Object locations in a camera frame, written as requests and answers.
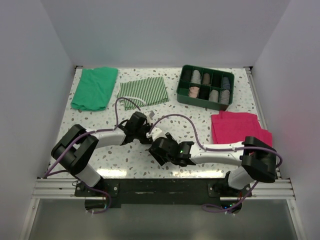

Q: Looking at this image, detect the green folded cloth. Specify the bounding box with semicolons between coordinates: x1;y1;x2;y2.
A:
70;67;119;112

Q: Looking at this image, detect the blue striped rolled sock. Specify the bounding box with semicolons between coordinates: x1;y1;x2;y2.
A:
221;77;231;90

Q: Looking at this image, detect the green white striped underwear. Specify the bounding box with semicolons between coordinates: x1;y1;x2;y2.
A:
116;77;169;108

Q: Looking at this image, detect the brown rolled sock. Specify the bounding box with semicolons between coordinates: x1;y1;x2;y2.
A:
201;73;211;86

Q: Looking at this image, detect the green divided storage tray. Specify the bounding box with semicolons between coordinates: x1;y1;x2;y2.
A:
176;65;235;111

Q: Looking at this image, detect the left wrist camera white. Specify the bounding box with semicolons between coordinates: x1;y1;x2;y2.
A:
147;111;155;120

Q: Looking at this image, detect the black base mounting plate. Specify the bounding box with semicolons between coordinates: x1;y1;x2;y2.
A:
74;177;251;210

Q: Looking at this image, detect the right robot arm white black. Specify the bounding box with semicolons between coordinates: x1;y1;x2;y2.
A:
146;133;279;197

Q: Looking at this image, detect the grey striped rolled sock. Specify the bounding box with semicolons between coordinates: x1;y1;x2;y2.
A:
219;89;230;105

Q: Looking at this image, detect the beige grey rolled sock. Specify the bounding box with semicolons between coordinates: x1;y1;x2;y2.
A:
208;89;219;103

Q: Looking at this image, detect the pink folded cloth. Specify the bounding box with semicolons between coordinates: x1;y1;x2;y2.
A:
211;111;273;146

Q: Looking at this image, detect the pink rolled underwear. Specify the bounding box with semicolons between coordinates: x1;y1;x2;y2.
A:
188;86;200;98

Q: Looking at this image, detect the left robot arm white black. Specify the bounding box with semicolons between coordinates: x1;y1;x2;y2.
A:
51;111;152;196

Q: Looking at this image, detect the aluminium frame rail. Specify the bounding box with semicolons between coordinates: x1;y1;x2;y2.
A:
32;162;297;200

